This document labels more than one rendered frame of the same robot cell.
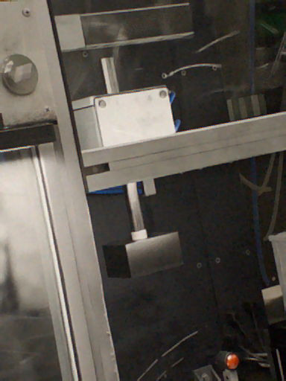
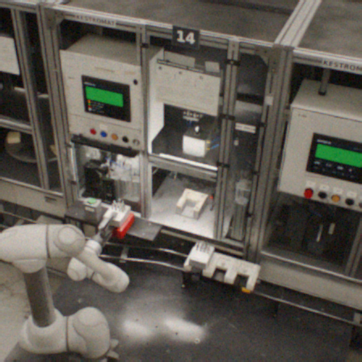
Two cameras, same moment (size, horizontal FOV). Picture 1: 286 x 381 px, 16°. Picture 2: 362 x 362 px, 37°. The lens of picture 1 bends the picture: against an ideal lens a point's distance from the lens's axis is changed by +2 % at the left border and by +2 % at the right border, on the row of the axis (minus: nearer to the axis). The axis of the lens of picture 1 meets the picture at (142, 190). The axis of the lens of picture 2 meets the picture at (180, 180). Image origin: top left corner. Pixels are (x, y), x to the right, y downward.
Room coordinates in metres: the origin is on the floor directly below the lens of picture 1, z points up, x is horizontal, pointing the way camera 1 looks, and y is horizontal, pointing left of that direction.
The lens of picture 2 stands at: (-0.17, -1.82, 2.95)
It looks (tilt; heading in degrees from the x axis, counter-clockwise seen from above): 38 degrees down; 53
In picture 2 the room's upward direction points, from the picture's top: 2 degrees clockwise
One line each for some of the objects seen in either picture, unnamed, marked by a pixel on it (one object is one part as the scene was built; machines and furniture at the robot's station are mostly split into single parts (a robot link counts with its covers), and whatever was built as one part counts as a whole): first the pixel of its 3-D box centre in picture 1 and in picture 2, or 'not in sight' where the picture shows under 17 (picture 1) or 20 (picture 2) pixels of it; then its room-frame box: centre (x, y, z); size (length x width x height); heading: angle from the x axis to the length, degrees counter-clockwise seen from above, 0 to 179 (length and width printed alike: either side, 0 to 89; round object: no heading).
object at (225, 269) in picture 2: not in sight; (221, 271); (1.18, -0.42, 0.84); 0.36 x 0.14 x 0.10; 122
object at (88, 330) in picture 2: not in sight; (89, 330); (0.44, -0.35, 0.85); 0.18 x 0.16 x 0.22; 150
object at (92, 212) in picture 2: not in sight; (93, 208); (0.81, 0.25, 0.97); 0.08 x 0.08 x 0.12; 32
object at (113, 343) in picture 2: not in sight; (97, 349); (0.46, -0.37, 0.71); 0.22 x 0.18 x 0.06; 122
